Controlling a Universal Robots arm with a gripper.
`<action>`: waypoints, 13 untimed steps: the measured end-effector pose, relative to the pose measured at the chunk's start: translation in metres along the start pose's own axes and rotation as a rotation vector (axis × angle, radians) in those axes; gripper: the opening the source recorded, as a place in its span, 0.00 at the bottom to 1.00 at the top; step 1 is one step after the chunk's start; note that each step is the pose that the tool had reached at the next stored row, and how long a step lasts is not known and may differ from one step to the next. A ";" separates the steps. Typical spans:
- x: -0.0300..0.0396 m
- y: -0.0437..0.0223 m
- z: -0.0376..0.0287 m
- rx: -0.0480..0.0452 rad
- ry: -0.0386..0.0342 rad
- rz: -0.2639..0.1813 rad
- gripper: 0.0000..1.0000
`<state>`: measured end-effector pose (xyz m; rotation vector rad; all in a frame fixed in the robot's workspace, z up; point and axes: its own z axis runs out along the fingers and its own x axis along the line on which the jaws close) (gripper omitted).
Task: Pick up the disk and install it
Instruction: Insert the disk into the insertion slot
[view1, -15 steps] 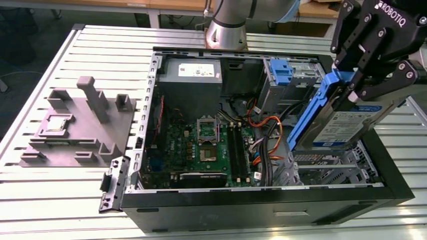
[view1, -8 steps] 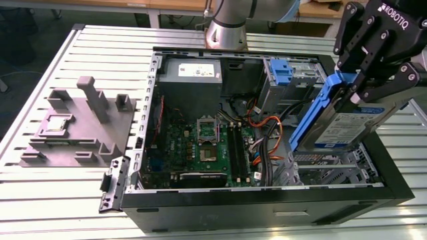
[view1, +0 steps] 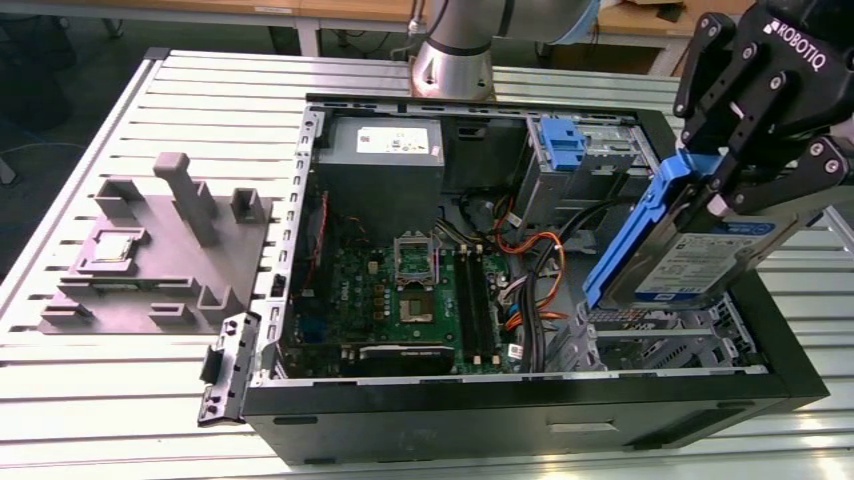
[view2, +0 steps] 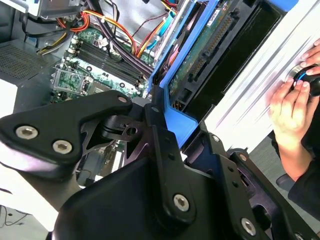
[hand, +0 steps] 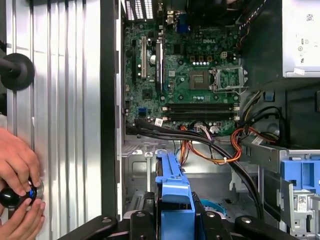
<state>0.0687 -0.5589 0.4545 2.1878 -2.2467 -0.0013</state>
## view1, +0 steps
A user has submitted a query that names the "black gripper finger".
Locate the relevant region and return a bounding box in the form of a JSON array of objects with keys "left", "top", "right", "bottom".
[
  {"left": 706, "top": 74, "right": 853, "bottom": 219},
  {"left": 672, "top": 12, "right": 762, "bottom": 151}
]

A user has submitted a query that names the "hard disk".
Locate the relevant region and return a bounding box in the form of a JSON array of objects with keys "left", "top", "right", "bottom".
[{"left": 581, "top": 149, "right": 826, "bottom": 309}]

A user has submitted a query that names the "metal disk bay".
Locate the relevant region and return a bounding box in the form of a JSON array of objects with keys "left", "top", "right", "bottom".
[{"left": 573, "top": 299, "right": 742, "bottom": 371}]

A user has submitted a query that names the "blue plastic drive latch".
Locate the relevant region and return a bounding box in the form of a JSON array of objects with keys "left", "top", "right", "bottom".
[{"left": 539, "top": 118, "right": 587, "bottom": 171}]

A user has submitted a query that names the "metal optical drive cage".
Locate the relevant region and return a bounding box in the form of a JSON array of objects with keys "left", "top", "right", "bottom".
[{"left": 517, "top": 114, "right": 669, "bottom": 231}]

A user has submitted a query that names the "black RAM slot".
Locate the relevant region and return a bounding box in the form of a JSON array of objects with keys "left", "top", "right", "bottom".
[
  {"left": 471, "top": 243, "right": 506, "bottom": 365},
  {"left": 455, "top": 243, "right": 487, "bottom": 365}
]

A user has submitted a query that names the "grey power supply unit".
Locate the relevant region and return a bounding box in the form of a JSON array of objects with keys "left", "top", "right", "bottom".
[{"left": 313, "top": 117, "right": 447, "bottom": 241}]

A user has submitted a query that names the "thin metal locking lever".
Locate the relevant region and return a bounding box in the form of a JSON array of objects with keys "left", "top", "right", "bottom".
[{"left": 433, "top": 233, "right": 447, "bottom": 294}]

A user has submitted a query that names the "metal socket cover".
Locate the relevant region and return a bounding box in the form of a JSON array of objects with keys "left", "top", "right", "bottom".
[{"left": 393, "top": 230, "right": 442, "bottom": 291}]

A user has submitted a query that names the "CPU socket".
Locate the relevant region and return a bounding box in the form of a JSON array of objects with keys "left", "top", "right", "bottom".
[{"left": 398, "top": 292, "right": 446, "bottom": 326}]

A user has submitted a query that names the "green motherboard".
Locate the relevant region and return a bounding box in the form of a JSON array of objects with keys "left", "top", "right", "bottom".
[{"left": 286, "top": 234, "right": 529, "bottom": 376}]

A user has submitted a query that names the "black graphics card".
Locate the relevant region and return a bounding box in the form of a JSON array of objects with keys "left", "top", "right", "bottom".
[{"left": 339, "top": 342, "right": 455, "bottom": 379}]

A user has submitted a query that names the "black PC case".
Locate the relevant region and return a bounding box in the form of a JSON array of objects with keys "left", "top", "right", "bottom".
[{"left": 196, "top": 92, "right": 833, "bottom": 466}]

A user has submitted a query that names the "grey plastic parts rack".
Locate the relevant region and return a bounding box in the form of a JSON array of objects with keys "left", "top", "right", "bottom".
[{"left": 36, "top": 152, "right": 279, "bottom": 337}]

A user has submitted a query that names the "silver CPU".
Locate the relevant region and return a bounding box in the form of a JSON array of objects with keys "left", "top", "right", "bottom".
[{"left": 92, "top": 237, "right": 139, "bottom": 264}]

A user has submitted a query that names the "green RAM stick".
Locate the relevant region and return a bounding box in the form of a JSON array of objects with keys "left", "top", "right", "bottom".
[{"left": 86, "top": 279, "right": 162, "bottom": 292}]

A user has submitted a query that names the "wooden desk white frame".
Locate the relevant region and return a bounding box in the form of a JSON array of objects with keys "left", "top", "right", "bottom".
[{"left": 192, "top": 0, "right": 706, "bottom": 76}]

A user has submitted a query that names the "orange wire bundle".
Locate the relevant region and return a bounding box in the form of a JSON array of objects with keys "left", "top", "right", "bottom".
[{"left": 497, "top": 230, "right": 570, "bottom": 334}]

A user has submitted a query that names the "black cable bundle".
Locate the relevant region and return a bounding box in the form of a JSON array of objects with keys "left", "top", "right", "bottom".
[{"left": 518, "top": 193, "right": 642, "bottom": 374}]

